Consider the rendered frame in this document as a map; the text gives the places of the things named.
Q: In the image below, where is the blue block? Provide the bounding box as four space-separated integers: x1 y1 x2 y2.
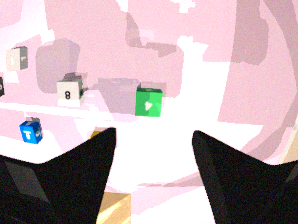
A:
19 120 43 144

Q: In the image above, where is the grey block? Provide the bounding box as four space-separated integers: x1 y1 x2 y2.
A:
0 77 5 97

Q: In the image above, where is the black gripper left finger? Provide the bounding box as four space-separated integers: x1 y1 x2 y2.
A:
0 127 116 224

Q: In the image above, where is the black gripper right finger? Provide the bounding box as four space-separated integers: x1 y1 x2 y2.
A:
192 131 298 224

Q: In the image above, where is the green block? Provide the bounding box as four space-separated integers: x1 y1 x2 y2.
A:
136 88 162 117

